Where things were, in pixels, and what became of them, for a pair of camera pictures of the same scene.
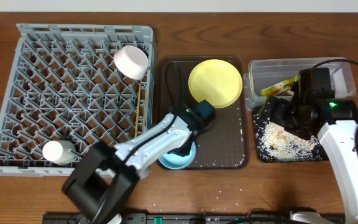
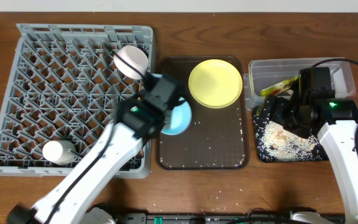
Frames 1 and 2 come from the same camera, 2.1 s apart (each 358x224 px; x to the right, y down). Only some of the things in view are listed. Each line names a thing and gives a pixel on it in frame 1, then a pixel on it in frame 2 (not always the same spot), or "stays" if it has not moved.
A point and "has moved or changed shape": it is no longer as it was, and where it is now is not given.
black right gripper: (280, 106) stays
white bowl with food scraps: (130, 62) stays
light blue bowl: (174, 162) has moved or changed shape
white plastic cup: (59, 152) stays
